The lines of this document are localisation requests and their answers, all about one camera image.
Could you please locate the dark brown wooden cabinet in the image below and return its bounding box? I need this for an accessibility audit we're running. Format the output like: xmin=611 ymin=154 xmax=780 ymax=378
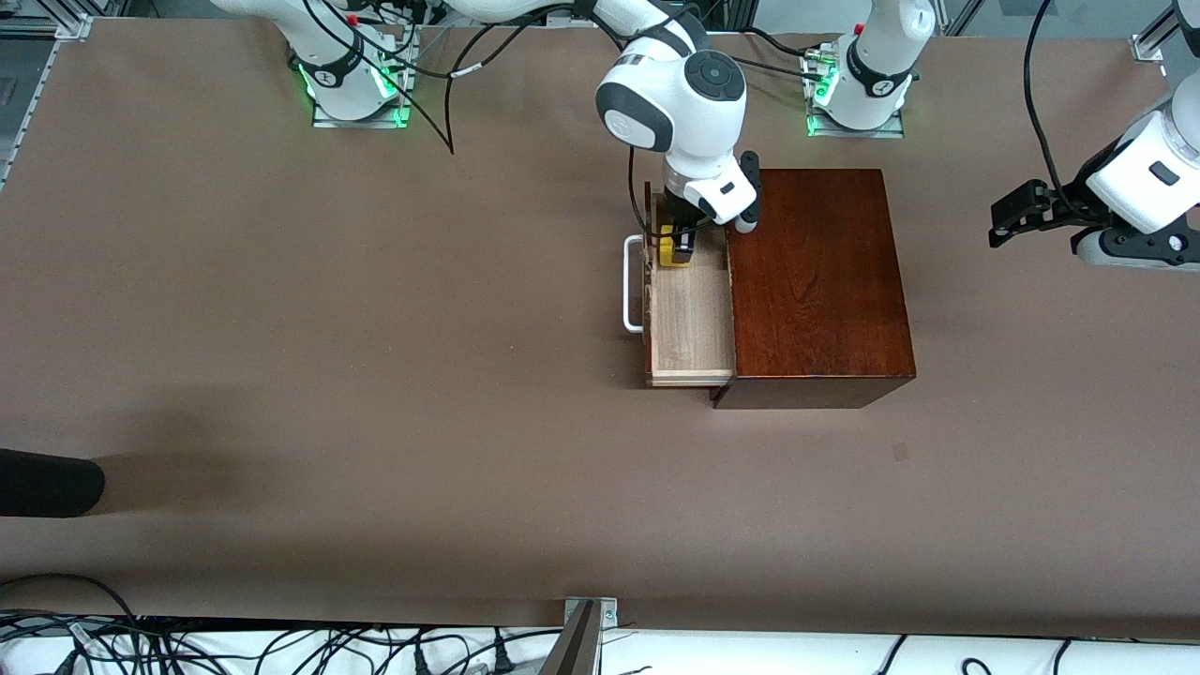
xmin=711 ymin=169 xmax=918 ymax=411

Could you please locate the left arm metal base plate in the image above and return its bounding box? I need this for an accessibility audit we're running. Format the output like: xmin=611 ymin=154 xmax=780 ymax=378
xmin=804 ymin=47 xmax=907 ymax=141

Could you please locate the light wood cabinet door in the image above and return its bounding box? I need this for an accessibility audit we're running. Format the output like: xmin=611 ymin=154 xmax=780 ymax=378
xmin=623 ymin=183 xmax=738 ymax=388

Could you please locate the dark metal bar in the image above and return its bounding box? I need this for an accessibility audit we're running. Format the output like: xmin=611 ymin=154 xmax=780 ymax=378
xmin=536 ymin=600 xmax=604 ymax=675

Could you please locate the silver metal bracket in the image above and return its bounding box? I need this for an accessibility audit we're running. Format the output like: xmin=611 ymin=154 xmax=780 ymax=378
xmin=562 ymin=596 xmax=621 ymax=631

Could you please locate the black base power cable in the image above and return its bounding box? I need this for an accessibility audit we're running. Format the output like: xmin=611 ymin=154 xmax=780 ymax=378
xmin=741 ymin=28 xmax=831 ymax=85

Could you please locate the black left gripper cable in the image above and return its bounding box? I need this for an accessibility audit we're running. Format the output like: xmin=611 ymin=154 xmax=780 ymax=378
xmin=1022 ymin=0 xmax=1070 ymax=195

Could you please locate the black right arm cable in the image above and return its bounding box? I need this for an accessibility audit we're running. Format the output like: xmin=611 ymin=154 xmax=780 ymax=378
xmin=625 ymin=141 xmax=653 ymax=235
xmin=298 ymin=0 xmax=457 ymax=157
xmin=445 ymin=7 xmax=624 ymax=157

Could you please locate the yellow cube block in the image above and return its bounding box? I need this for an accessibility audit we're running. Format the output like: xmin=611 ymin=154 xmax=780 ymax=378
xmin=659 ymin=225 xmax=697 ymax=271

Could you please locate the black cylinder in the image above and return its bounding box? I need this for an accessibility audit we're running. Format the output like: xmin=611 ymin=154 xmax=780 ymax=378
xmin=0 ymin=448 xmax=106 ymax=518

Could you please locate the brown table cover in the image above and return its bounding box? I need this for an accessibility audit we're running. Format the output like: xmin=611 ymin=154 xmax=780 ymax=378
xmin=0 ymin=17 xmax=1200 ymax=640

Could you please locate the aluminium frame rail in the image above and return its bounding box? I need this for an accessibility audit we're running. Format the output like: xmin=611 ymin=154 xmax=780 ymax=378
xmin=0 ymin=0 xmax=95 ymax=193

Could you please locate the aluminium corner bracket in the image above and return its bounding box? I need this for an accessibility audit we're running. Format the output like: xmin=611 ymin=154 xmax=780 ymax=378
xmin=1130 ymin=0 xmax=1184 ymax=65

